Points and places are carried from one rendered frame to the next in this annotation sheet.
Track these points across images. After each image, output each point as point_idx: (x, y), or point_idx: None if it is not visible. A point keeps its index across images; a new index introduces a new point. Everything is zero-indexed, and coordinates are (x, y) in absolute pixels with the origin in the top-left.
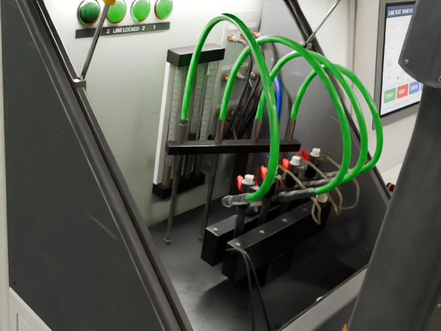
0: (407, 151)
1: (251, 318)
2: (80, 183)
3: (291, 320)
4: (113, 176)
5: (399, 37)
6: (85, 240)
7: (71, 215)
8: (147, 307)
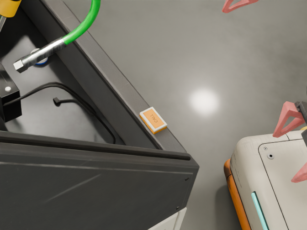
0: None
1: (41, 120)
2: (32, 190)
3: (107, 81)
4: (67, 146)
5: None
6: (49, 217)
7: (22, 223)
8: (140, 177)
